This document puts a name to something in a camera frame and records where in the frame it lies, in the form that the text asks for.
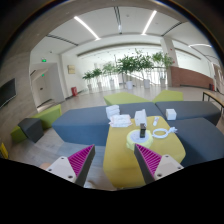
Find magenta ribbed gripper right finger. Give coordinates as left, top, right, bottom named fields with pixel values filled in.
left=134, top=144, right=183, bottom=184

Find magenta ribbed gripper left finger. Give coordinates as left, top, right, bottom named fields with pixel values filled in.
left=47, top=145, right=95, bottom=187

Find black charger plug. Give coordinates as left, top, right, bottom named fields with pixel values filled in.
left=140, top=123, right=146, bottom=138

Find yellow ottoman table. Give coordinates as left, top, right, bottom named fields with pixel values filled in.
left=103, top=124, right=186, bottom=188

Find yellow tape roll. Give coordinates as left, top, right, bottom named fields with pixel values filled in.
left=126, top=130, right=153, bottom=150

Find blue-grey left sofa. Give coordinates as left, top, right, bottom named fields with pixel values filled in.
left=51, top=101, right=165, bottom=147

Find white marker tube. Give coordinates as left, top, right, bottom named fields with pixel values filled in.
left=153, top=117, right=159, bottom=126

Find white plastic bag package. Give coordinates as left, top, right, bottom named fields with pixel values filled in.
left=134, top=109, right=147, bottom=126

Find white cube box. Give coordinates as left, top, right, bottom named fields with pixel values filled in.
left=166, top=109, right=177, bottom=120

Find grey near-right sofa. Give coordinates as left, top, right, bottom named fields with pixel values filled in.
left=168, top=118, right=224, bottom=167

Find green bench left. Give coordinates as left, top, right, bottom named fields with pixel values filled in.
left=11, top=104, right=62, bottom=143

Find dark grey cube stool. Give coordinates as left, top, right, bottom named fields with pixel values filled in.
left=18, top=118, right=44, bottom=143

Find grey right sofa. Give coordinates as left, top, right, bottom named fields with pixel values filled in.
left=156, top=101, right=221, bottom=125

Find stacked white tissue packs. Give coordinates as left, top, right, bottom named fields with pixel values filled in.
left=106, top=105, right=120, bottom=119

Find green ottoman right back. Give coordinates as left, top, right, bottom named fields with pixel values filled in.
left=153, top=90, right=183, bottom=103

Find green ottoman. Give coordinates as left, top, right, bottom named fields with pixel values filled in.
left=153, top=90, right=183, bottom=103
left=104, top=92, right=147, bottom=105

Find green ottoman centre back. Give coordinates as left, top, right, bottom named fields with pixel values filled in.
left=104, top=92, right=147, bottom=105

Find red fire extinguisher box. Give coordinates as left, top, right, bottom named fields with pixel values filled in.
left=71, top=87, right=78, bottom=96

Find wooden table right edge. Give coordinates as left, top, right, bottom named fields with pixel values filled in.
left=202, top=91, right=224, bottom=113

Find potted plant left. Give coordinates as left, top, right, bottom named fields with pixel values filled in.
left=83, top=68, right=102, bottom=91

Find large potted tree centre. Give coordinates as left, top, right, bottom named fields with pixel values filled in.
left=117, top=50, right=153, bottom=90

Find potted tree right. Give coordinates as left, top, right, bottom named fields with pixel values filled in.
left=152, top=52, right=173, bottom=87

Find coiled white cable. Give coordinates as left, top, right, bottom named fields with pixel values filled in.
left=152, top=126, right=179, bottom=140

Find framed wall notice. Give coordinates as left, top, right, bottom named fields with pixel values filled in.
left=67, top=65, right=75, bottom=74

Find wall-mounted black television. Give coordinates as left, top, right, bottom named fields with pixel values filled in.
left=0, top=78, right=17, bottom=108

